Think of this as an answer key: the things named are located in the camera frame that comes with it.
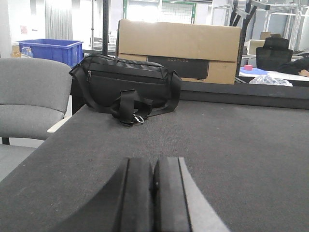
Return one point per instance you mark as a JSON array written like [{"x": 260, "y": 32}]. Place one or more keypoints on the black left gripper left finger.
[{"x": 124, "y": 204}]

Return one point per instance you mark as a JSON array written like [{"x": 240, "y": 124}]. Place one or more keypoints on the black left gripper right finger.
[{"x": 180, "y": 206}]

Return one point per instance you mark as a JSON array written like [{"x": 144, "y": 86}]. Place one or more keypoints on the black shoulder bag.
[{"x": 130, "y": 90}]

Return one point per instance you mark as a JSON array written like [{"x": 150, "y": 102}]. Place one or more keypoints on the pink block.
[{"x": 248, "y": 67}]

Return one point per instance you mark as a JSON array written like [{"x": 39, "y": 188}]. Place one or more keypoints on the grey fabric chair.
[{"x": 34, "y": 95}]

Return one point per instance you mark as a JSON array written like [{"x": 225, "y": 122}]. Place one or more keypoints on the clear plastic bag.
[{"x": 268, "y": 80}]

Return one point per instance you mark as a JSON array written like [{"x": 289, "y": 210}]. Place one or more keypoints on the large cardboard box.
[{"x": 198, "y": 53}]

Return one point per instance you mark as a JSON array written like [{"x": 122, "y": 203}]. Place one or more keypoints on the black vertical pole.
[{"x": 105, "y": 27}]

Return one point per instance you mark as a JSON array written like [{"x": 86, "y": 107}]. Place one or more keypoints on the blue plastic crate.
[{"x": 66, "y": 51}]

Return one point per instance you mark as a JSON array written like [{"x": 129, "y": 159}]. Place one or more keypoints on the black mesh office chair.
[{"x": 273, "y": 54}]

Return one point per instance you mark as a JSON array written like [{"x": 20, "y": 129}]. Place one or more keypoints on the metal shelving frame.
[{"x": 288, "y": 18}]

